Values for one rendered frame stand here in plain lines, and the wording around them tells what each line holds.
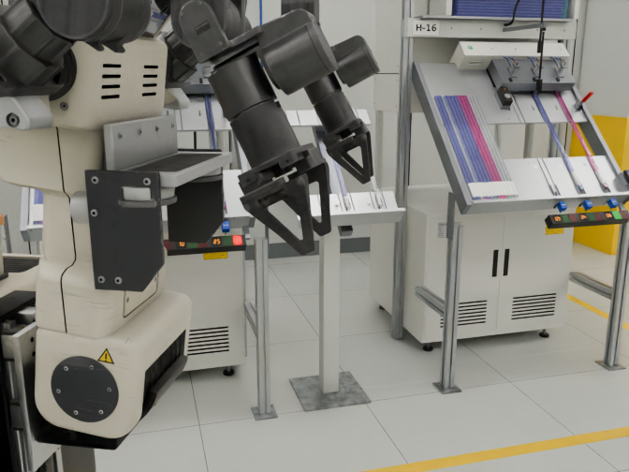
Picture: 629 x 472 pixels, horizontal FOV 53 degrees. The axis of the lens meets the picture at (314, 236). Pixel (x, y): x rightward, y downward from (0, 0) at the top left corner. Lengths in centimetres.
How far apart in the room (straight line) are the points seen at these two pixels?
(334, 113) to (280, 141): 42
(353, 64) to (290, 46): 43
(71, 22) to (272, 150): 23
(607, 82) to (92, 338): 414
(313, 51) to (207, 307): 189
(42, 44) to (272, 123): 26
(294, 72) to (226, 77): 7
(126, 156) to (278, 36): 33
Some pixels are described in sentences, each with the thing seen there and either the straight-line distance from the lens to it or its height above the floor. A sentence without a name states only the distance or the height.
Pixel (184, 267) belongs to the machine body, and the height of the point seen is 48.
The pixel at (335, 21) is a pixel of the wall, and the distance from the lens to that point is 414.
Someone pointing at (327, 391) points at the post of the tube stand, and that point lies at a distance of 245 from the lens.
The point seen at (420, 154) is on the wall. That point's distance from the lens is 437.
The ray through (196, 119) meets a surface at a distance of 230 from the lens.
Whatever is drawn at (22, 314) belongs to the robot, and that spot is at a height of 79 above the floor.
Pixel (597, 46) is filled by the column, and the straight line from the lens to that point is 481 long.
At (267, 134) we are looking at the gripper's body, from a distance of 65.
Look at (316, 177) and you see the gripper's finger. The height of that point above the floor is 105.
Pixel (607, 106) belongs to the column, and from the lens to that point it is 469.
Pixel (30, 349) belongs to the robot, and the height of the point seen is 75.
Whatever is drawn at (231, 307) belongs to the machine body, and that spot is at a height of 30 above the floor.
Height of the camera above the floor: 116
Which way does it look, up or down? 14 degrees down
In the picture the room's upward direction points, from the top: straight up
